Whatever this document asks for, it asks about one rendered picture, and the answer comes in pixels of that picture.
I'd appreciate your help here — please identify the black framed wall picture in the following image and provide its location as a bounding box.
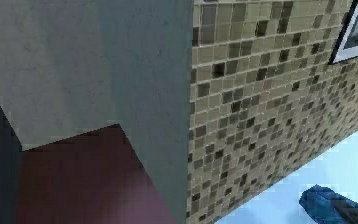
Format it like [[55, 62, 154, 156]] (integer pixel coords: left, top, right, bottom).
[[328, 0, 358, 66]]

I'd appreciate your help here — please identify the blue cloth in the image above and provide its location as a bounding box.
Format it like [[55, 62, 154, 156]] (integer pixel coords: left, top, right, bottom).
[[298, 184, 358, 224]]

